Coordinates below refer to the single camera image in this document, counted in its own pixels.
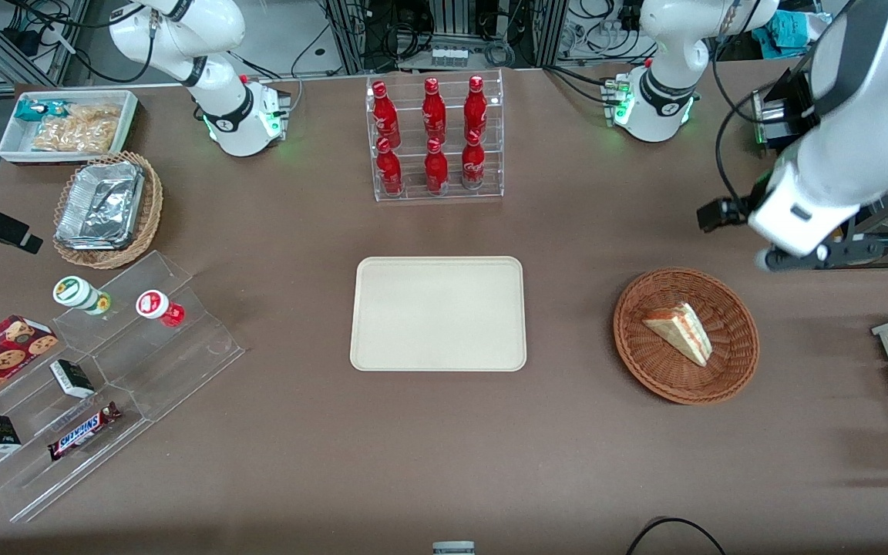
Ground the triangular sandwich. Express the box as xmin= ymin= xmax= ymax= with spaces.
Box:
xmin=641 ymin=302 xmax=714 ymax=368

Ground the brown round wicker basket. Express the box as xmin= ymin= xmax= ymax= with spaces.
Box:
xmin=613 ymin=267 xmax=760 ymax=406

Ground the beige plastic tray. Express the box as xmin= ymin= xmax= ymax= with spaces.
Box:
xmin=349 ymin=256 xmax=528 ymax=373

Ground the light wicker basket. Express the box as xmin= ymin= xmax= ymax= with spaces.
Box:
xmin=52 ymin=151 xmax=164 ymax=271

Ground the black food warmer machine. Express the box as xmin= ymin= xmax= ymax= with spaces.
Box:
xmin=751 ymin=54 xmax=888 ymax=271

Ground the clear acrylic bottle rack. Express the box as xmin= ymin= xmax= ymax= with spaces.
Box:
xmin=365 ymin=69 xmax=505 ymax=204

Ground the red cola bottle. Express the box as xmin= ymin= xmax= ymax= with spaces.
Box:
xmin=422 ymin=77 xmax=448 ymax=144
xmin=460 ymin=130 xmax=486 ymax=190
xmin=463 ymin=75 xmax=489 ymax=142
xmin=372 ymin=81 xmax=402 ymax=147
xmin=423 ymin=138 xmax=450 ymax=194
xmin=375 ymin=138 xmax=405 ymax=196

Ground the clear acrylic step display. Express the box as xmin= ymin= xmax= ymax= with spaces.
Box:
xmin=0 ymin=250 xmax=247 ymax=524

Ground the red-lid white drink bottle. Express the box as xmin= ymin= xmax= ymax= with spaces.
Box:
xmin=136 ymin=289 xmax=186 ymax=328

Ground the aluminium foil container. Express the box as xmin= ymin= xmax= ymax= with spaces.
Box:
xmin=55 ymin=160 xmax=146 ymax=251

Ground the green-lid white drink bottle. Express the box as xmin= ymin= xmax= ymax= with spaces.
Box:
xmin=52 ymin=275 xmax=113 ymax=317

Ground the clear bag of crackers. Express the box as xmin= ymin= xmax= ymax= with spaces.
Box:
xmin=31 ymin=103 xmax=123 ymax=154

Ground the Snickers chocolate bar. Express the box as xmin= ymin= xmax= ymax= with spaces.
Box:
xmin=46 ymin=402 xmax=123 ymax=462

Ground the teal snack packet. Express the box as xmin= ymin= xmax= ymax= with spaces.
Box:
xmin=14 ymin=99 xmax=75 ymax=123

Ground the white rectangular snack bin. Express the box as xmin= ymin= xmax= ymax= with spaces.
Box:
xmin=0 ymin=89 xmax=140 ymax=166

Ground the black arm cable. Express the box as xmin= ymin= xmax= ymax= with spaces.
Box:
xmin=696 ymin=31 xmax=784 ymax=234

